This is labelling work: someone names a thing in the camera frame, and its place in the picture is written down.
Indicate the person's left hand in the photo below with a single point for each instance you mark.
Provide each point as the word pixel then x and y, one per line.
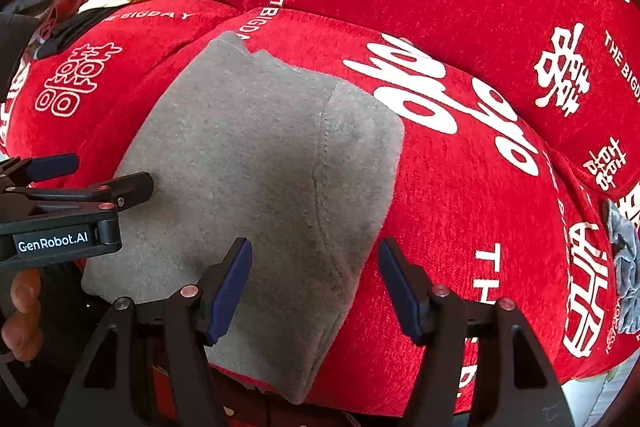
pixel 22 297

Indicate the grey crumpled cloth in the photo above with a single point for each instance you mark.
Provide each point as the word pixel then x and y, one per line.
pixel 625 257

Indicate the grey knit sweater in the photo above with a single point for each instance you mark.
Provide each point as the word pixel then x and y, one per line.
pixel 240 132

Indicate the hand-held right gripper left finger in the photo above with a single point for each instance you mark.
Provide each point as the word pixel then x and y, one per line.
pixel 232 287

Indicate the black cloth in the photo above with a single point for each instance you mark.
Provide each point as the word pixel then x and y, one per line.
pixel 75 32

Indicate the dark red cloth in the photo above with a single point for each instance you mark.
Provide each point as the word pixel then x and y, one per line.
pixel 62 12

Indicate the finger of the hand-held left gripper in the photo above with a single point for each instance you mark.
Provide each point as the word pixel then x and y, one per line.
pixel 125 189
pixel 50 167

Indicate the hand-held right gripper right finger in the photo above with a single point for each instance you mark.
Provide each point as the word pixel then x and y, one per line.
pixel 400 287

